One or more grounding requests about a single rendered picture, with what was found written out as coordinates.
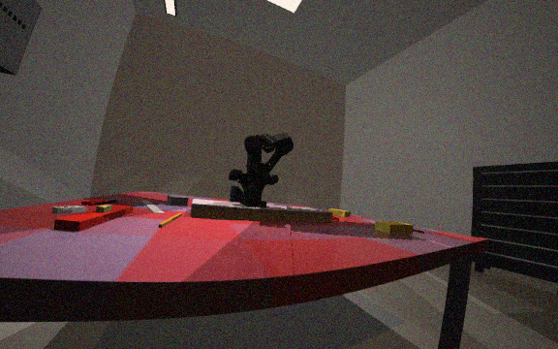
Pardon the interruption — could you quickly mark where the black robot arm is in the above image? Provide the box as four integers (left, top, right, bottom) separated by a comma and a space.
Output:
244, 132, 294, 191

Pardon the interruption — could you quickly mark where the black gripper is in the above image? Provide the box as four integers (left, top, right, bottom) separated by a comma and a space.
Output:
229, 158, 278, 199

